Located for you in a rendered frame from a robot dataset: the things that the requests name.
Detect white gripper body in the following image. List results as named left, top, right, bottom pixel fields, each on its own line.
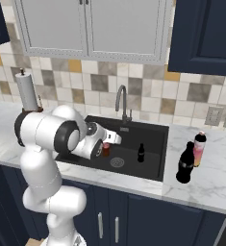
left=102, top=130, right=123, bottom=146

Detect small red-brown bottle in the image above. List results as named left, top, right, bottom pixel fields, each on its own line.
left=101, top=142, right=112, bottom=159

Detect black sink basin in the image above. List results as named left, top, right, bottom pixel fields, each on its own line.
left=54, top=114, right=170, bottom=183

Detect small black bottle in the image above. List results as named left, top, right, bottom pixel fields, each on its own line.
left=137, top=142, right=146, bottom=163

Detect large black bottle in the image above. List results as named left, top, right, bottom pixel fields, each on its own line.
left=175, top=140, right=196, bottom=185

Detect large pink bottle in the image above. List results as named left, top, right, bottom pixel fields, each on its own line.
left=192, top=130, right=208, bottom=168

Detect dark grey tap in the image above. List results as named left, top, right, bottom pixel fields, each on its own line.
left=114, top=84, right=134, bottom=125

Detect navy base cupboard door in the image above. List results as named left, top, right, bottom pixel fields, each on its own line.
left=62, top=179, right=111, bottom=246
left=108, top=188, right=130, bottom=246
left=126, top=193, right=206, bottom=246

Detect paper towel roll on holder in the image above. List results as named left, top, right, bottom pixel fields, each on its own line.
left=14, top=67, right=44, bottom=113

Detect navy base cupboard run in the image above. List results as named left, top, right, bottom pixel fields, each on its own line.
left=0, top=161, right=51, bottom=246

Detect silver cupboard door handle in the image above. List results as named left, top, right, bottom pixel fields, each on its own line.
left=97, top=211, right=105, bottom=240
left=113, top=216, right=120, bottom=244

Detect grey wall cupboard door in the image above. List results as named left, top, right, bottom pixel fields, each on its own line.
left=13, top=0, right=90, bottom=60
left=85, top=0, right=174, bottom=66

